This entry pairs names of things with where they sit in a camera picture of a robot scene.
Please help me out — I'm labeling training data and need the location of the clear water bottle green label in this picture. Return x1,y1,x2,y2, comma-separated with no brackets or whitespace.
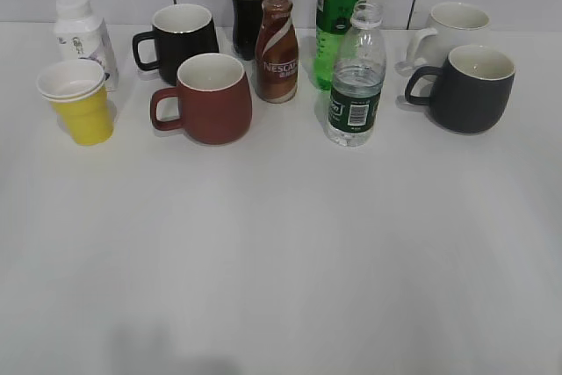
327,0,386,148

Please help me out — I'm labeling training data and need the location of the brown Nescafe coffee bottle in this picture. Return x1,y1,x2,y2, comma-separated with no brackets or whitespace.
255,0,299,104

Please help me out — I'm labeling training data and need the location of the white yogurt drink bottle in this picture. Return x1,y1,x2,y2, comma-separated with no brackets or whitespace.
54,0,119,91

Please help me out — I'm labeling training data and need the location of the dark grey ceramic mug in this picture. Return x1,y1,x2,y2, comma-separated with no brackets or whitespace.
405,45,515,134

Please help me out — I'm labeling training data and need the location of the red-brown ceramic mug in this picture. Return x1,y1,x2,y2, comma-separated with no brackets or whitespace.
149,53,252,145

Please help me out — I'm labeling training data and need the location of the white ceramic mug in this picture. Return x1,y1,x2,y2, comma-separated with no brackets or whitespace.
395,2,490,76

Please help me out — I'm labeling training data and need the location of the yellow paper cup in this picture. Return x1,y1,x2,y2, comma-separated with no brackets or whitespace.
36,59,113,146

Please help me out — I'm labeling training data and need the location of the black ceramic mug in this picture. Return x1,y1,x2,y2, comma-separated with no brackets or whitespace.
132,4,219,85

